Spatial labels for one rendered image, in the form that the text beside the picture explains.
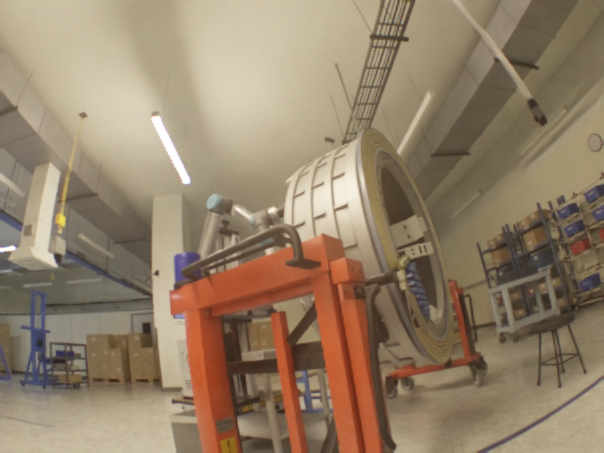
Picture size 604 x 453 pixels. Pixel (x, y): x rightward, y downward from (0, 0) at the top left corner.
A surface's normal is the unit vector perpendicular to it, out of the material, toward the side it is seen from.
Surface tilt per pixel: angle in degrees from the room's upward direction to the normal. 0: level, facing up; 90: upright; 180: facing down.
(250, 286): 90
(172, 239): 90
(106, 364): 90
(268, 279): 90
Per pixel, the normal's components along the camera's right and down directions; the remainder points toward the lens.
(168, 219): 0.06, -0.36
